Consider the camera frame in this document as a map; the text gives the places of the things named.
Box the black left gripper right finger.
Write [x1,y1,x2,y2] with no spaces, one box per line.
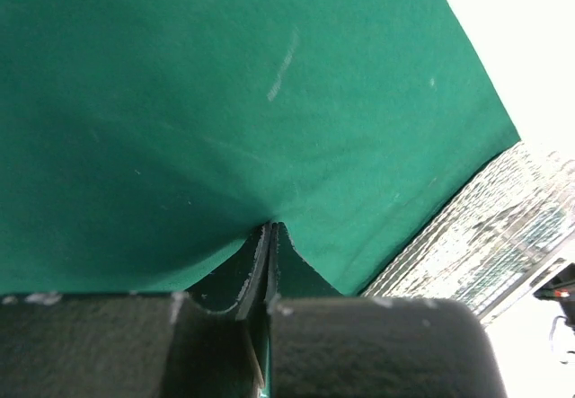
[266,223,506,397]

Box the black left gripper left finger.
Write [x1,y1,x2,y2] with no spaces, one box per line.
[1,224,272,397]

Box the green surgical cloth kit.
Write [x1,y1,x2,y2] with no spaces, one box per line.
[0,0,522,298]

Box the silver wire mesh tray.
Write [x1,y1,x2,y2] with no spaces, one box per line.
[363,142,574,325]

